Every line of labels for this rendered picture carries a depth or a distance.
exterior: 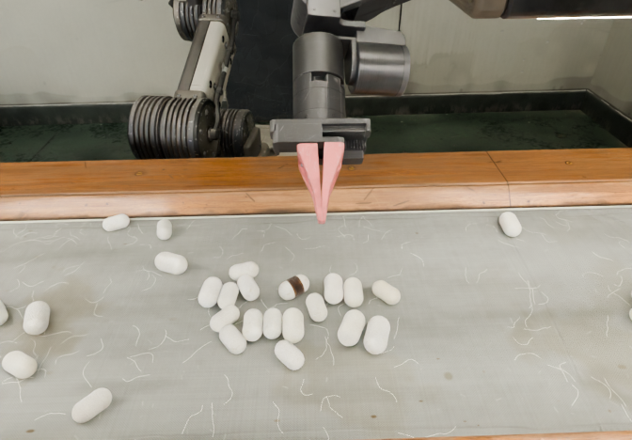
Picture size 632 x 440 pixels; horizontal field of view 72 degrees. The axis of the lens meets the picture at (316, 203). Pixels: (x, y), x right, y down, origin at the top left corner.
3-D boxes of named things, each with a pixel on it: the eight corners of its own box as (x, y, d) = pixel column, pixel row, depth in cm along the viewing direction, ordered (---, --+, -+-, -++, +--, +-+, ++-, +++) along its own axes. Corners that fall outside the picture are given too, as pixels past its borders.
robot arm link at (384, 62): (297, 14, 54) (308, -34, 46) (386, 22, 56) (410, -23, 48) (297, 104, 52) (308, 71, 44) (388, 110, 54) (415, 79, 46)
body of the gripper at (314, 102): (371, 134, 43) (368, 69, 45) (269, 136, 43) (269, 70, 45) (364, 158, 49) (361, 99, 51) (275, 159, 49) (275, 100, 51)
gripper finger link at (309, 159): (373, 214, 41) (368, 122, 43) (296, 215, 40) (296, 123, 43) (365, 228, 47) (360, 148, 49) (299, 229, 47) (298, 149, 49)
